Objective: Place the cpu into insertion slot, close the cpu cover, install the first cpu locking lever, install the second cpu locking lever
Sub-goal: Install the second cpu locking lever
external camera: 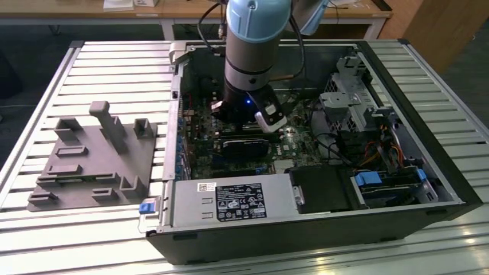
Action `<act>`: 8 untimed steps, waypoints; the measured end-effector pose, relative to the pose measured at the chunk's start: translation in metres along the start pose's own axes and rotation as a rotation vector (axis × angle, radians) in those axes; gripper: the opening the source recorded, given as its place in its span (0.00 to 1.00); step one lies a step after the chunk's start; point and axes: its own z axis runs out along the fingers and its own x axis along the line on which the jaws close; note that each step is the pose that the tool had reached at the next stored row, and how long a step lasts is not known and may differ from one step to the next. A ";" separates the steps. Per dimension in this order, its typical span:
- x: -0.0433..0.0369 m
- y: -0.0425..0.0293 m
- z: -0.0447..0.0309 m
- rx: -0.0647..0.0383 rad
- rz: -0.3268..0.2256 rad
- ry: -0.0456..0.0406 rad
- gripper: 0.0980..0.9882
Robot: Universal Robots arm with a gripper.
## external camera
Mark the green motherboard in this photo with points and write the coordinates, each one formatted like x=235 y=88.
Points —
x=297 y=137

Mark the small silver heat sink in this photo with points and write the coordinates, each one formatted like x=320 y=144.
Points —
x=285 y=166

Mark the wooden desk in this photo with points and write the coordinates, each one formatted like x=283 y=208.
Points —
x=58 y=13

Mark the hard disk in blue carrier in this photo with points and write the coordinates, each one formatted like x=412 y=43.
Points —
x=368 y=179

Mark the wooden cabinet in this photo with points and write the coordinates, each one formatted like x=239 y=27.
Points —
x=439 y=28

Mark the black plastic fan shroud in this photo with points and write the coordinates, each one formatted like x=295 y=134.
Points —
x=324 y=189

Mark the blue plastic clip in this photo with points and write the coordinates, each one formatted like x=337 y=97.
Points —
x=420 y=175

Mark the black graphics card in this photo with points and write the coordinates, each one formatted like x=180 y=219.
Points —
x=244 y=149

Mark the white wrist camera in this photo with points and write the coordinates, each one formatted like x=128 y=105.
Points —
x=273 y=117

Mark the silver power supply unit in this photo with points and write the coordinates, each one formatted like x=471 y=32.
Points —
x=191 y=206

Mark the grey parts rack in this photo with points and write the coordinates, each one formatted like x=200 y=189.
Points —
x=95 y=172

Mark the blue case latch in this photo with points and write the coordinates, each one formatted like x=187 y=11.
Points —
x=148 y=206

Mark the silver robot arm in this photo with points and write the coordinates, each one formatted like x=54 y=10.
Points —
x=252 y=43

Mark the black RAM stick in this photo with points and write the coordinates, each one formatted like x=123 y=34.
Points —
x=236 y=134

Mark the white box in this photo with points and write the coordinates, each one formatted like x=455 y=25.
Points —
x=119 y=5

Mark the black open PC case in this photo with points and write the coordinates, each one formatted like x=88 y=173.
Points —
x=267 y=243

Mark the grey metal disk bay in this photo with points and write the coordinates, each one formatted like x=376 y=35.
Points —
x=340 y=114

